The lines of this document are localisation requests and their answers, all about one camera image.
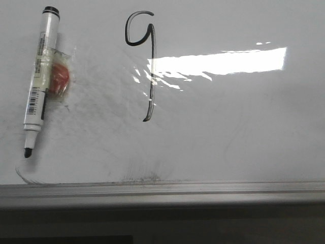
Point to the red round magnet with tape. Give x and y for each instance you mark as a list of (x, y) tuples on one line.
[(59, 74)]

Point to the white black whiteboard marker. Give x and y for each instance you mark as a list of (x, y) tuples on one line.
[(40, 81)]

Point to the white whiteboard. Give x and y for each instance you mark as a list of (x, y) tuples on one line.
[(171, 103)]

